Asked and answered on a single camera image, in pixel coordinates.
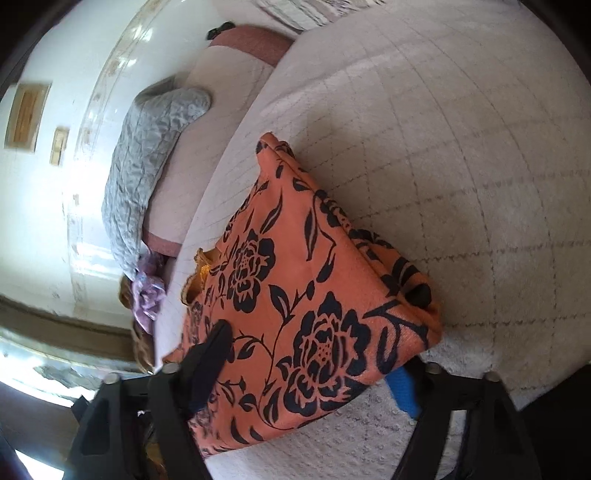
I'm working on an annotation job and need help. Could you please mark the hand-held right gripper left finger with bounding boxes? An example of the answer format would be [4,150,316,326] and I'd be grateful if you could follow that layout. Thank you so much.
[69,319,234,480]

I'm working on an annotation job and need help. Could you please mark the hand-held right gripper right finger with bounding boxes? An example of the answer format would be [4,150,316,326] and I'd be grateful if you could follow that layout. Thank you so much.
[387,357,532,480]

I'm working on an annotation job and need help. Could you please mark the orange black floral blouse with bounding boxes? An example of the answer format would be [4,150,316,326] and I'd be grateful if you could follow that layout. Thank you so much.
[161,132,444,459]

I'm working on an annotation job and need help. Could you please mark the purple floral garment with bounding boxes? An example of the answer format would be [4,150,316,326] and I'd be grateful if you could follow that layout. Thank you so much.
[131,258,168,333]

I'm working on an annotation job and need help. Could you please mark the leaded glass window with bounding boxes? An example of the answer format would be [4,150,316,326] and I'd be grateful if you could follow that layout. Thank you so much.
[0,295,139,407]

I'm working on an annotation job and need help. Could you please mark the grey quilted blanket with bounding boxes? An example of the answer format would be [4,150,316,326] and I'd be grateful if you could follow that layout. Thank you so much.
[102,76,213,282]

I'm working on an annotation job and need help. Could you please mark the white quilted bed cover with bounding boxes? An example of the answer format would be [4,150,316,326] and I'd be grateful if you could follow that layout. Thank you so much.
[152,14,587,480]

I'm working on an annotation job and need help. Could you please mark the pink bolster cushion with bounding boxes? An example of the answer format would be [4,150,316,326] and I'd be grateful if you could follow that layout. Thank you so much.
[141,24,295,258]

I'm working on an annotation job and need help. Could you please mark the striped floral cushion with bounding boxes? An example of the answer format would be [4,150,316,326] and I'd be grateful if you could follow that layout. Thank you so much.
[256,0,370,31]

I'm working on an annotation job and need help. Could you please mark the small beige wall panel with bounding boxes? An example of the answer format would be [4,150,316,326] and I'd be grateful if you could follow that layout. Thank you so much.
[50,127,70,166]

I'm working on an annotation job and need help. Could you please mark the large beige wall panel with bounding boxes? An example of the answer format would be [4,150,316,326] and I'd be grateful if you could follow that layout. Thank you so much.
[4,82,51,151]

